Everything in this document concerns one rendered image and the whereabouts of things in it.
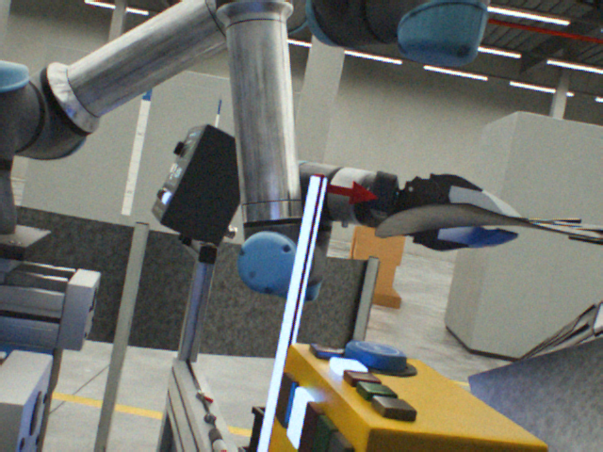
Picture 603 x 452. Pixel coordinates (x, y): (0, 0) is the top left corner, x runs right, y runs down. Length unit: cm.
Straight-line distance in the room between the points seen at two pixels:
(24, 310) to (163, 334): 157
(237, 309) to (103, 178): 457
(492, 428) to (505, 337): 669
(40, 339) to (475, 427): 75
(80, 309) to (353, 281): 200
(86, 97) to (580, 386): 77
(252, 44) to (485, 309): 620
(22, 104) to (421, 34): 61
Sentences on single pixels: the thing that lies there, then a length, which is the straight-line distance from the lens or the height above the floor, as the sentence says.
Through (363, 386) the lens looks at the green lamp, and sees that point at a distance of 40.
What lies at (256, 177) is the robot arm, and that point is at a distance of 89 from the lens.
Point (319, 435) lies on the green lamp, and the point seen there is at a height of 105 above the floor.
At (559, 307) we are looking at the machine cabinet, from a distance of 717.
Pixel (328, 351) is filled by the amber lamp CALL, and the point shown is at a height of 108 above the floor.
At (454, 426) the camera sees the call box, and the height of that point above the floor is 107.
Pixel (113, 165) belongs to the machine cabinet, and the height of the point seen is 108.
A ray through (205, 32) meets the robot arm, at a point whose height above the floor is 137.
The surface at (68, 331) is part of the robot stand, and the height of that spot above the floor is 93.
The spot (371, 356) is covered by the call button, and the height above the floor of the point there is 108.
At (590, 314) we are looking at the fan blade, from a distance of 99.
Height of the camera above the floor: 117
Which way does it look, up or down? 3 degrees down
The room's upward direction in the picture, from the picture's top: 11 degrees clockwise
